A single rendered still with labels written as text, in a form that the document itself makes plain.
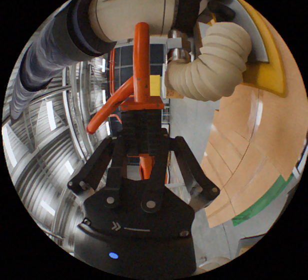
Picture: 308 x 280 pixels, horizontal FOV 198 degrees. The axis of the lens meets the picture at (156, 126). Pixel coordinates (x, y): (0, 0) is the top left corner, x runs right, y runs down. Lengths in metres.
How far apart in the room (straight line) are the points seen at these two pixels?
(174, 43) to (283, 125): 0.28
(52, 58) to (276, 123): 0.47
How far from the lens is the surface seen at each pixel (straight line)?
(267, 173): 0.77
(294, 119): 0.27
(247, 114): 0.34
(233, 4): 0.16
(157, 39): 1.23
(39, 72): 0.31
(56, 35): 0.20
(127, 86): 0.16
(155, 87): 7.41
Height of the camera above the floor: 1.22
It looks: 1 degrees down
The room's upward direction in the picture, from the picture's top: 91 degrees counter-clockwise
